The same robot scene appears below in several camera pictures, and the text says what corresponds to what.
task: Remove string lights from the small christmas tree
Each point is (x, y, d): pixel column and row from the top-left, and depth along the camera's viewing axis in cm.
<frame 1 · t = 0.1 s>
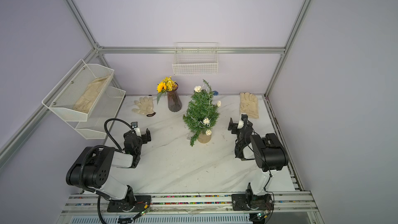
left hand: (139, 131, 94), fingers open
right hand: (239, 120, 96), fingers open
small green christmas tree: (202, 114, 74), point 30 cm above the table
yellow sunflower bouquet: (168, 84, 95), point 26 cm above the table
white knit glove black cuff: (145, 106, 117), on the table
beige glove in basket: (84, 101, 78), point 31 cm above the table

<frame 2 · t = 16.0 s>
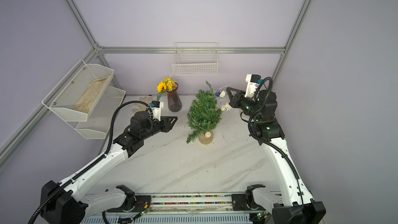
left hand: (174, 120, 76), fingers open
right hand: (226, 92, 66), fingers closed
the named things where they were.

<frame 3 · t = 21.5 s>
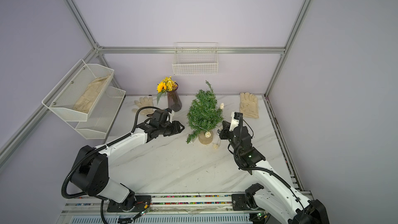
left hand: (181, 129, 87), fingers open
right hand: (224, 124, 79), fingers closed
the named things where they were.

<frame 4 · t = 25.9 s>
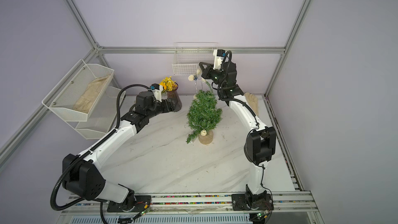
left hand: (172, 102, 81), fingers open
right hand: (200, 65, 78), fingers closed
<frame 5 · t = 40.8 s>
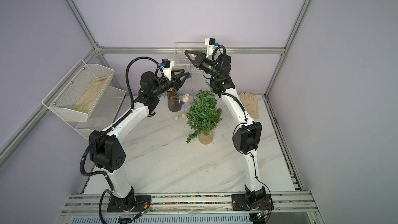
left hand: (185, 73, 76), fingers open
right hand: (184, 55, 70), fingers closed
